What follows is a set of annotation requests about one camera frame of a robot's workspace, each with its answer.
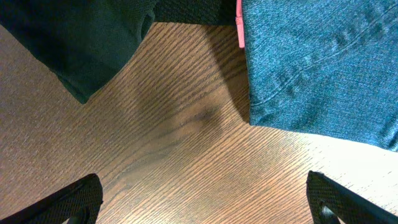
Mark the red tag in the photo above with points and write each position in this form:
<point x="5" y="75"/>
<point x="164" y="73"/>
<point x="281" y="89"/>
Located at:
<point x="239" y="23"/>

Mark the blue denim jeans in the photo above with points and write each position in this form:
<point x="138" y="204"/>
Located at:
<point x="325" y="67"/>

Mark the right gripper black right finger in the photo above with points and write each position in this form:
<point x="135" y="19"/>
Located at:
<point x="331" y="202"/>

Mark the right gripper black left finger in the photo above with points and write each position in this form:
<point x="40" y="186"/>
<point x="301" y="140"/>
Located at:
<point x="78" y="202"/>

